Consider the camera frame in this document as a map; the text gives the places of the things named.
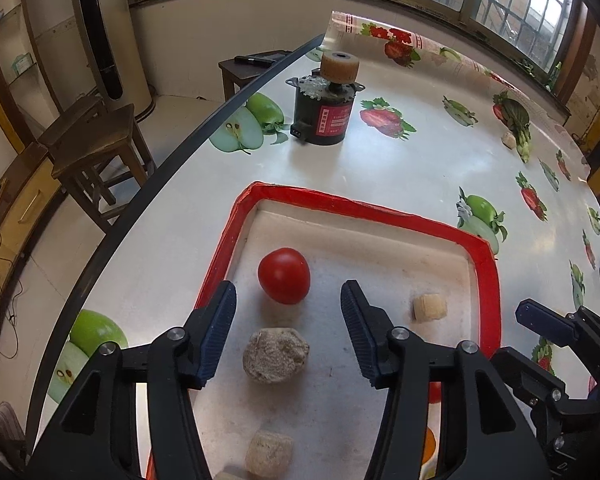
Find fruit-print tablecloth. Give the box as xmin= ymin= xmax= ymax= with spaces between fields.
xmin=27 ymin=10 xmax=600 ymax=480

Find red-rimmed white tray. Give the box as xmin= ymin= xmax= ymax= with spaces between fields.
xmin=145 ymin=181 xmax=502 ymax=480

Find orange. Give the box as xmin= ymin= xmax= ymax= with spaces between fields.
xmin=422 ymin=425 xmax=437 ymax=466

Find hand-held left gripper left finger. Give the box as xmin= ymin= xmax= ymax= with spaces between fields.
xmin=30 ymin=280 xmax=238 ymax=480

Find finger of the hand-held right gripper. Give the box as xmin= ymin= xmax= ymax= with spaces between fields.
xmin=490 ymin=346 xmax=568 ymax=409
xmin=516 ymin=299 xmax=600 ymax=376

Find light tan foam cylinder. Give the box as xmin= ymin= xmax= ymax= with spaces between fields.
xmin=412 ymin=294 xmax=449 ymax=323

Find black motor with tan roller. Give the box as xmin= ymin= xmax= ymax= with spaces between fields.
xmin=286 ymin=51 xmax=366 ymax=146

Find small wooden side table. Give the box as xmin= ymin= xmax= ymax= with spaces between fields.
xmin=218 ymin=50 xmax=301 ymax=103

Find black floor cables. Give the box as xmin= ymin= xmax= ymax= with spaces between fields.
xmin=0 ymin=175 xmax=31 ymax=411

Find yellow wooden cabinet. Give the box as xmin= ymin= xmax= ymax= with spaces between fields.
xmin=0 ymin=142 xmax=66 ymax=311

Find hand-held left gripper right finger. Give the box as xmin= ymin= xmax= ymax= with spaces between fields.
xmin=340 ymin=279 xmax=553 ymax=480

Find dark wooden stool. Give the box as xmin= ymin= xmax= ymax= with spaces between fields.
xmin=39 ymin=95 xmax=156 ymax=233

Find grey-beige foam cylinder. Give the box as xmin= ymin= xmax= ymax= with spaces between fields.
xmin=242 ymin=327 xmax=311 ymax=385

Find white standing air conditioner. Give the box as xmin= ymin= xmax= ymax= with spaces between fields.
xmin=67 ymin=0 xmax=156 ymax=121

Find grey striped cloth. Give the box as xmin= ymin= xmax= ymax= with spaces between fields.
xmin=0 ymin=402 xmax=28 ymax=456

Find large red tomato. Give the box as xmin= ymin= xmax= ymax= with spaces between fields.
xmin=257 ymin=247 xmax=311 ymax=306

